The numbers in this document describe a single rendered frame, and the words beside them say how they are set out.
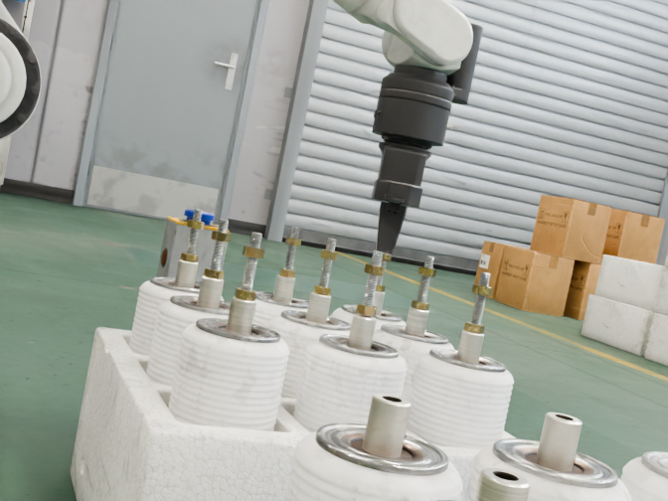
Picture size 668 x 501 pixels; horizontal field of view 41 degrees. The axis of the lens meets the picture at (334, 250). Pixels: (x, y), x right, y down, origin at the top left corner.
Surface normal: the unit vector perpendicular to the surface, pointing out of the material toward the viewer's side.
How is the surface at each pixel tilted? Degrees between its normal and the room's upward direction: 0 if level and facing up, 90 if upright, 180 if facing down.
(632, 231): 90
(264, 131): 90
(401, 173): 90
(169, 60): 90
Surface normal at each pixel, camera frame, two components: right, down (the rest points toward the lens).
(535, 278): 0.30, 0.12
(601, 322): -0.92, -0.16
